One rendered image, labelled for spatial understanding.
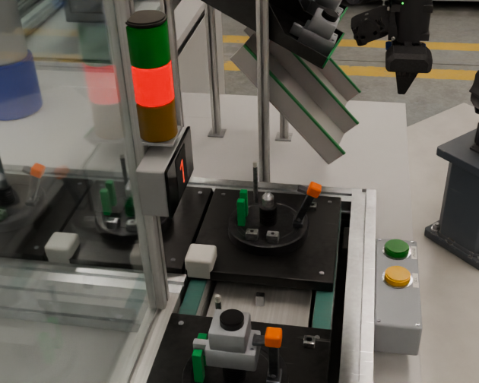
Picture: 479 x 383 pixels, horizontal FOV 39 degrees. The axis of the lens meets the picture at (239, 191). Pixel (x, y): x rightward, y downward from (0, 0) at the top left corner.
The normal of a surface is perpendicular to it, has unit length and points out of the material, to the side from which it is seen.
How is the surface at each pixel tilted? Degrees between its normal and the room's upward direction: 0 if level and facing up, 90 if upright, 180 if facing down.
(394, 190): 0
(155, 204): 90
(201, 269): 90
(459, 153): 0
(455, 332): 0
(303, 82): 90
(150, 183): 90
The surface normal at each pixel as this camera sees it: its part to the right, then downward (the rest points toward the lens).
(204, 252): -0.04, -0.83
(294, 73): -0.34, 0.54
